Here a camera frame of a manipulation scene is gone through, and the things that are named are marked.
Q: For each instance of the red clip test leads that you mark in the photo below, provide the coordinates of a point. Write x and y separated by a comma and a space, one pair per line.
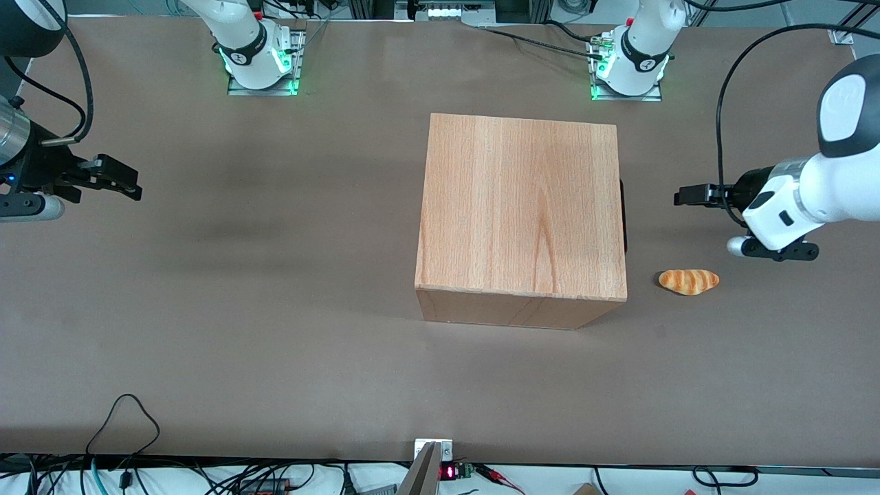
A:
498, 476

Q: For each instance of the toy bread roll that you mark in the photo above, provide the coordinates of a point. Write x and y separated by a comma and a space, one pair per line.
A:
689, 281

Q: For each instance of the red digit display module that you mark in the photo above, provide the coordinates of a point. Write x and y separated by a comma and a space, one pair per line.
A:
450, 472

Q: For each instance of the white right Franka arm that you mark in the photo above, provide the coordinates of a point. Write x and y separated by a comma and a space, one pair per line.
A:
240, 41

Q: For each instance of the metal corner bracket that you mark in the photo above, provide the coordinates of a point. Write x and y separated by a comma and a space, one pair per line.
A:
842, 37

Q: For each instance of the wooden drawer cabinet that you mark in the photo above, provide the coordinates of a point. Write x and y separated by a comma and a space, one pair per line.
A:
515, 206

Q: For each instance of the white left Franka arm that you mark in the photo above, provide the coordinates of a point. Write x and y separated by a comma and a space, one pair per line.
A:
845, 103

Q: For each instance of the small metal mounting bracket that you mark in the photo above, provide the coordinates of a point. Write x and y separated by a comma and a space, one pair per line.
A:
448, 447

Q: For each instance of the orange black device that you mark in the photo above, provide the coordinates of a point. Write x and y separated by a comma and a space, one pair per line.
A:
265, 487

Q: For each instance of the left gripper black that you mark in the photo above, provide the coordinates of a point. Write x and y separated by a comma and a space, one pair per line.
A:
743, 187

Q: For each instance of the right wrist grey camera box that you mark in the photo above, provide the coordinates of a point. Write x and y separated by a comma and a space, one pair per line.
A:
31, 207

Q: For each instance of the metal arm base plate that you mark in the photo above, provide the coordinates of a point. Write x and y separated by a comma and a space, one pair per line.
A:
297, 69
653, 95

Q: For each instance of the tan mounting bar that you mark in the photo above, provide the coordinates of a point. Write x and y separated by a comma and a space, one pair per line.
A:
423, 474

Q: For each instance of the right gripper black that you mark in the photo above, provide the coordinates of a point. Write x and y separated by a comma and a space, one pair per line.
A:
42, 171

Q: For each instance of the white power strip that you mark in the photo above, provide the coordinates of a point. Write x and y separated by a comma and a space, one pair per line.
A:
454, 10

